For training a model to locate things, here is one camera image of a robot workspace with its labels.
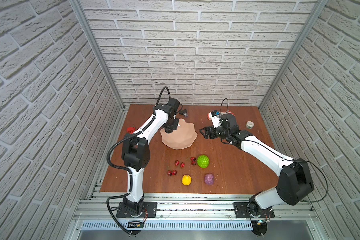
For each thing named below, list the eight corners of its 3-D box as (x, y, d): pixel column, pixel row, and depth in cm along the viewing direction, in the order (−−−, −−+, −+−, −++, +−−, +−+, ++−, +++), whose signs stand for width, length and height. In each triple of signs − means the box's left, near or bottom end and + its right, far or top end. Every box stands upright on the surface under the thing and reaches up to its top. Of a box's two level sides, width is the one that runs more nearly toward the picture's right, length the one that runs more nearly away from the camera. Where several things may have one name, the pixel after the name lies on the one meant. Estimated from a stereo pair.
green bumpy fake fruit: (197, 168, 90) (198, 164, 84) (196, 159, 94) (197, 154, 88) (208, 169, 90) (209, 164, 84) (207, 159, 94) (208, 154, 88)
